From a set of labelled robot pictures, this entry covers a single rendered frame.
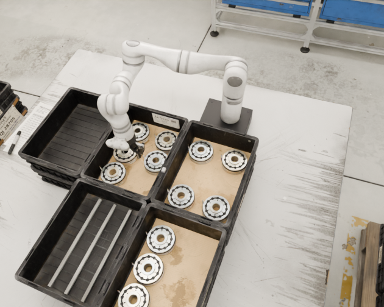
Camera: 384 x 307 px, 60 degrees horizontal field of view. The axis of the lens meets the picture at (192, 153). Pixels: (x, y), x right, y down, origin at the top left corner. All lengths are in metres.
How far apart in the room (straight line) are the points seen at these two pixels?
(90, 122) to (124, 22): 2.11
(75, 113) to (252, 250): 1.01
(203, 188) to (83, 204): 0.48
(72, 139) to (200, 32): 2.06
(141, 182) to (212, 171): 0.29
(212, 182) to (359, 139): 1.54
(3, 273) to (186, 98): 1.13
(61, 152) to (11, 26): 2.63
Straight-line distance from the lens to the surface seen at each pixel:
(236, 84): 1.37
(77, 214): 1.40
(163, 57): 1.36
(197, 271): 1.22
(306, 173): 1.57
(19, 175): 1.77
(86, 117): 1.66
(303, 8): 3.00
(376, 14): 3.00
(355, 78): 3.08
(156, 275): 1.21
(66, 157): 1.55
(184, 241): 1.26
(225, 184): 1.34
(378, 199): 2.46
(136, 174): 1.40
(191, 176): 1.36
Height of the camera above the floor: 2.02
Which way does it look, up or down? 57 degrees down
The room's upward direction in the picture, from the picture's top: 7 degrees counter-clockwise
